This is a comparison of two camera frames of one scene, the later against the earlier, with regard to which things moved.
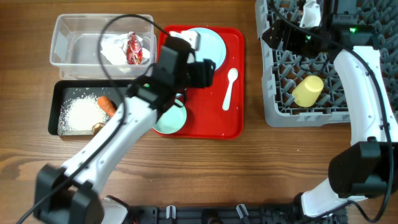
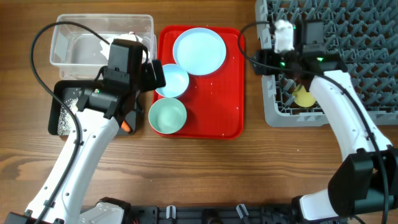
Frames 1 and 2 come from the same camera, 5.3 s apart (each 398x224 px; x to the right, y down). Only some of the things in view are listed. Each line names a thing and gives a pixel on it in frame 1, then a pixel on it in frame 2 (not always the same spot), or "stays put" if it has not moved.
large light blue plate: (212, 46) stays put
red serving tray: (217, 111) stays put
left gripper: (201, 71) → (150, 84)
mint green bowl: (172, 119) stays put
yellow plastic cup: (308, 91) stays put
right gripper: (291, 30) → (266, 56)
